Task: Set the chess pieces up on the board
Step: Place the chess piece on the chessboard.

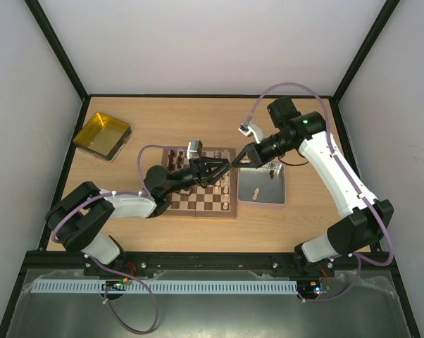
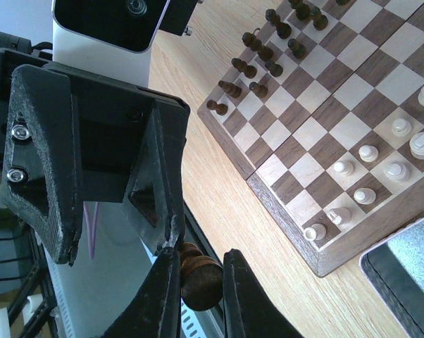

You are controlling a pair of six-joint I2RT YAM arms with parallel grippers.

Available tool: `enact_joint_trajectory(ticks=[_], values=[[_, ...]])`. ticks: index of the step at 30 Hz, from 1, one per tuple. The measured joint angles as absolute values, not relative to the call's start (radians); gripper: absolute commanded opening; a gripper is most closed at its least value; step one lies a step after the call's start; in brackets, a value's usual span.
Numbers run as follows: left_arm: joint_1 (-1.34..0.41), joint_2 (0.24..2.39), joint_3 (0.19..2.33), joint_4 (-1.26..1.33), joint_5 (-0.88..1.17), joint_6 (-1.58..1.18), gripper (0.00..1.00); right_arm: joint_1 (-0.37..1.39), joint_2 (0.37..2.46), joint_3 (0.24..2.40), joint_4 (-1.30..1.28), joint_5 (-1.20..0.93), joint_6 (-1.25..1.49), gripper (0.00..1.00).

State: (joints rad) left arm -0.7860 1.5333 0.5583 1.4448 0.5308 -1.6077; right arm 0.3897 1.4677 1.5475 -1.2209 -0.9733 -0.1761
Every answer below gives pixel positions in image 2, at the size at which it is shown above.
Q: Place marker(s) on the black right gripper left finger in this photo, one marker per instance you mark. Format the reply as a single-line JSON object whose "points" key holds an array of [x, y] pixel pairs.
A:
{"points": [[155, 310]]}

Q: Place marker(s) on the dark bishop piece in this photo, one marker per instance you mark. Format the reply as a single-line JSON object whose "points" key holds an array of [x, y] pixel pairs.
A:
{"points": [[302, 10], [249, 71]]}

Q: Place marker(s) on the dark pawn on board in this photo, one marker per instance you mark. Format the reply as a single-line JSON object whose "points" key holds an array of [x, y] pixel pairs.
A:
{"points": [[273, 68]]}

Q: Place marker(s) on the dark bishop lower piece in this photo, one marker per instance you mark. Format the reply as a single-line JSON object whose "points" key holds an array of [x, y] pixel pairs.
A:
{"points": [[249, 71]]}

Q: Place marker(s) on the slotted grey cable duct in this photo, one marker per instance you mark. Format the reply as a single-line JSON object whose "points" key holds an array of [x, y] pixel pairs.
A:
{"points": [[191, 327]]}

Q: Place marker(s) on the wooden chess board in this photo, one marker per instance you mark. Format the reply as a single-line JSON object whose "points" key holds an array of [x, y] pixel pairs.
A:
{"points": [[359, 74]]}

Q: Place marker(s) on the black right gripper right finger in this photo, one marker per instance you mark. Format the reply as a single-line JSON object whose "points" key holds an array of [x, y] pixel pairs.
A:
{"points": [[248, 310]]}

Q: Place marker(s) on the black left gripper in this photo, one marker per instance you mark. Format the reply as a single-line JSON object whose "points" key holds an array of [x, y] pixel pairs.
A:
{"points": [[131, 142]]}

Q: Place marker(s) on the pink metal tin tray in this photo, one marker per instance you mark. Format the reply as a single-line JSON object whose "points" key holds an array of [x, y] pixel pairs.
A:
{"points": [[395, 268]]}

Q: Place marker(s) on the dark pawn upper board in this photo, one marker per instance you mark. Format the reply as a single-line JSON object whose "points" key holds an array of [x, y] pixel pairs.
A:
{"points": [[297, 48]]}

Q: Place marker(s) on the dark queen piece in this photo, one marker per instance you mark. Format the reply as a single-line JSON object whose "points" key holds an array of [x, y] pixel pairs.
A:
{"points": [[283, 29]]}

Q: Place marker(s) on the dark rook corner piece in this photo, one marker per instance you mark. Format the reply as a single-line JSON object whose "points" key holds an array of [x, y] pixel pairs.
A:
{"points": [[220, 109]]}

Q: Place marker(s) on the dark pawn top edge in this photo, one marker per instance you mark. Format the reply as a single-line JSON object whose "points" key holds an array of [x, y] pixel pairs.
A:
{"points": [[320, 21]]}

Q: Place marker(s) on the white bishop piece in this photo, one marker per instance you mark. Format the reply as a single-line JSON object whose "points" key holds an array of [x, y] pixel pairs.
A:
{"points": [[396, 171]]}

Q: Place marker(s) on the dark king piece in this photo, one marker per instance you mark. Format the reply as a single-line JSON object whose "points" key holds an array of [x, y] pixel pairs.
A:
{"points": [[251, 41]]}

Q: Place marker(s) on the white pawn on board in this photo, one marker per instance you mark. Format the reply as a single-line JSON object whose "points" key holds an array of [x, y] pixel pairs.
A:
{"points": [[364, 196], [401, 127], [368, 153], [344, 168]]}

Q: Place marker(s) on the dark knight lower piece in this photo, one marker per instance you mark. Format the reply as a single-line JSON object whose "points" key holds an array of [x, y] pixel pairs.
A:
{"points": [[230, 89]]}

